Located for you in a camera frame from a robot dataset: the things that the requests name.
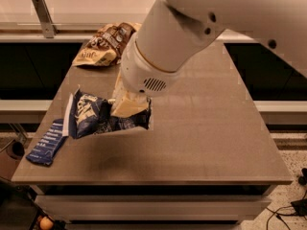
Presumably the brown chip bag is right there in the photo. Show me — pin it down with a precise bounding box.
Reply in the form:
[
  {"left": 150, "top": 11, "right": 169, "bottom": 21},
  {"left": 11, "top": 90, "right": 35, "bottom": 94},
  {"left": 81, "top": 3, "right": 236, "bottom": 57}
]
[{"left": 72, "top": 22, "right": 141, "bottom": 67}]

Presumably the blue rxbar blueberry bar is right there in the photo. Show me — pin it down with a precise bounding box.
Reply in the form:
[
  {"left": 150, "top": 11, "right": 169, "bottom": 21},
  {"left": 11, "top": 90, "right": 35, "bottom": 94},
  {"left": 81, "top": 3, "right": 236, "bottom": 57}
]
[{"left": 26, "top": 119, "right": 66, "bottom": 166}]

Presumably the left metal rail bracket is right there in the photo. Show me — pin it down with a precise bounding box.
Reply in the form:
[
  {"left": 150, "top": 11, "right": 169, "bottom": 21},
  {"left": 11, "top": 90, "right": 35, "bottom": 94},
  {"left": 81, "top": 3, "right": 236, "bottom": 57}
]
[{"left": 32, "top": 0, "right": 57, "bottom": 38}]

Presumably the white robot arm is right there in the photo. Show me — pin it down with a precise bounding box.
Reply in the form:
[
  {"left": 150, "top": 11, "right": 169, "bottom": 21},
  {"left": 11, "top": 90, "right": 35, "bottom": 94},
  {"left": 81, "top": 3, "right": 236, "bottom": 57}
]
[{"left": 110, "top": 0, "right": 307, "bottom": 118}]

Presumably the orange ball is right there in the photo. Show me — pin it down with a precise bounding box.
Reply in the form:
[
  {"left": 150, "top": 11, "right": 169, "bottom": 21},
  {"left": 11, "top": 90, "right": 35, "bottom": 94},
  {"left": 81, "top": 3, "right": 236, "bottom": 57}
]
[{"left": 39, "top": 217, "right": 54, "bottom": 230}]

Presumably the metal railing bar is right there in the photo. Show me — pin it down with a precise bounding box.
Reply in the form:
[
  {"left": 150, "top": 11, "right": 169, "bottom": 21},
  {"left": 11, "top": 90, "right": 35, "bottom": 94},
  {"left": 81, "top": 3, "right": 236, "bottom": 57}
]
[{"left": 0, "top": 22, "right": 257, "bottom": 44}]

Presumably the black round bin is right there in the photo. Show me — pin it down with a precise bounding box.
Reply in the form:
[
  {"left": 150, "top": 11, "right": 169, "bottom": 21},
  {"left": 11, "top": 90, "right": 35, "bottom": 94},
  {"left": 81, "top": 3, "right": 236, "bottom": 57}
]
[{"left": 7, "top": 140, "right": 25, "bottom": 160}]

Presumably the black power adapter with cable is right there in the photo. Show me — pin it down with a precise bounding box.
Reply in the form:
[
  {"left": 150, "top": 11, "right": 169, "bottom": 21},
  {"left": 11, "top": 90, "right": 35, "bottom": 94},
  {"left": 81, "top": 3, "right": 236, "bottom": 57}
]
[{"left": 266, "top": 191, "right": 307, "bottom": 230}]

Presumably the blue chip bag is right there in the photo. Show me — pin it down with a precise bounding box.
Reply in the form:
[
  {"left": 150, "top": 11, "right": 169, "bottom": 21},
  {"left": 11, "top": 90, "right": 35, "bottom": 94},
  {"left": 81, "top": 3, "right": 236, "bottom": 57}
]
[{"left": 62, "top": 89, "right": 152, "bottom": 139}]

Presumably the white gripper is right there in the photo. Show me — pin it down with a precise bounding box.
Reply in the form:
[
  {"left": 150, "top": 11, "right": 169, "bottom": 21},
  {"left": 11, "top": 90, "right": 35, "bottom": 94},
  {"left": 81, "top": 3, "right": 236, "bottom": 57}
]
[{"left": 110, "top": 40, "right": 179, "bottom": 117}]

